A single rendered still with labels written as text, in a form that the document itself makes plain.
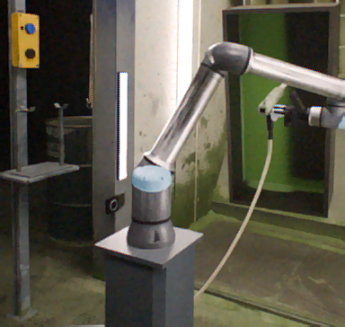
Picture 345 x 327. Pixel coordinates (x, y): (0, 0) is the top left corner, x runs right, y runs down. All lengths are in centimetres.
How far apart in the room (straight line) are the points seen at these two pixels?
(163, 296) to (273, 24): 171
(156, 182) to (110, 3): 125
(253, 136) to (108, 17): 123
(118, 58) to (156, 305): 137
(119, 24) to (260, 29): 87
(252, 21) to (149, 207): 150
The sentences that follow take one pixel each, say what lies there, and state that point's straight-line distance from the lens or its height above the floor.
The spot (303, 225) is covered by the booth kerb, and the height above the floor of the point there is 11.
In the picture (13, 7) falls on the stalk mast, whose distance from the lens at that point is 224.
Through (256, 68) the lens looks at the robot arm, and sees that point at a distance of 164.
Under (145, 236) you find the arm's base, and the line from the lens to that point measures 161.
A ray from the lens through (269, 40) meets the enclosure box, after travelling 266.
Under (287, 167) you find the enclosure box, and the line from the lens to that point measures 288.
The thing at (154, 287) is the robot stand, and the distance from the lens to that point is 159.
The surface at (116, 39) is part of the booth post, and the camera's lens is 242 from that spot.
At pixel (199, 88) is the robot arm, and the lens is 171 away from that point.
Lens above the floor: 131
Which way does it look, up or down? 5 degrees down
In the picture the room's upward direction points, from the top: 1 degrees clockwise
